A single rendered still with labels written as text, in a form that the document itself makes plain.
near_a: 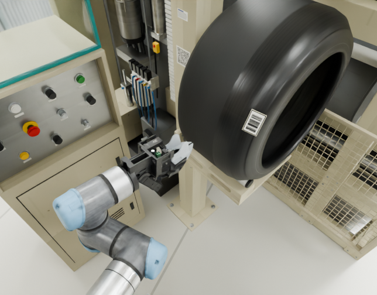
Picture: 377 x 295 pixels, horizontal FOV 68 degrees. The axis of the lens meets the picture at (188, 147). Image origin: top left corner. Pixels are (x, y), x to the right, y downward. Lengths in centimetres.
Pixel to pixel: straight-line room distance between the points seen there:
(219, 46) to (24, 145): 80
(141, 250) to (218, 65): 48
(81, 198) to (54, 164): 67
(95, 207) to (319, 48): 63
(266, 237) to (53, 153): 141
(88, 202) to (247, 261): 146
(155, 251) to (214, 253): 131
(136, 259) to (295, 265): 149
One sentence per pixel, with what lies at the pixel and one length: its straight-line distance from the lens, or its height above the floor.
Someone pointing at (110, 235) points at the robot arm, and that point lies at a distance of 65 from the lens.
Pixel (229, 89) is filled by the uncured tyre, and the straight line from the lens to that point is 72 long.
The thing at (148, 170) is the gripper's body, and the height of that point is 126.
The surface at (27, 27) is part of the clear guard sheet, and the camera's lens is 100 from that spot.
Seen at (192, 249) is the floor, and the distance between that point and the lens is 192.
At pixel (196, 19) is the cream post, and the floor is 139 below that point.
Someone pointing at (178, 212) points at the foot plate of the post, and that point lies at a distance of 201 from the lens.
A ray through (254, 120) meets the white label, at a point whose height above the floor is 132.
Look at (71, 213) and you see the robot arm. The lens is 59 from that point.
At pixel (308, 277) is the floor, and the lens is 200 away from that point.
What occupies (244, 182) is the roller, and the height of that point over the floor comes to 91.
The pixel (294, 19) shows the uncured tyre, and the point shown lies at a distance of 79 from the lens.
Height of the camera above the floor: 179
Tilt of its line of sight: 49 degrees down
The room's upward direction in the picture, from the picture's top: straight up
